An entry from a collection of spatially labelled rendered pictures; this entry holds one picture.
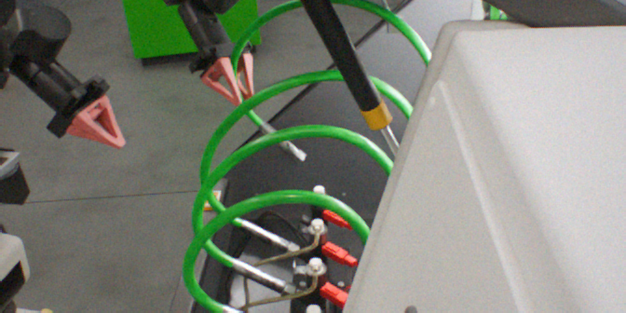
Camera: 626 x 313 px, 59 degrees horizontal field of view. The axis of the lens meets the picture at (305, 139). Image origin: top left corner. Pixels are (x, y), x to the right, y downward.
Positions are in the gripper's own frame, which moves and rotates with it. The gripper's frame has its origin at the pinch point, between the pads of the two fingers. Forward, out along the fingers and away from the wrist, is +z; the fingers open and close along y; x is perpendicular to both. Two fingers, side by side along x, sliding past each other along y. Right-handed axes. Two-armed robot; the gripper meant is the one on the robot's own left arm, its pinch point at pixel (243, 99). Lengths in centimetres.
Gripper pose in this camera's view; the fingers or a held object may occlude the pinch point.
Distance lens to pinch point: 94.0
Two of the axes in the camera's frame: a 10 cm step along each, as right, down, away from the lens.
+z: 4.8, 8.6, -1.7
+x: -5.8, 4.6, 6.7
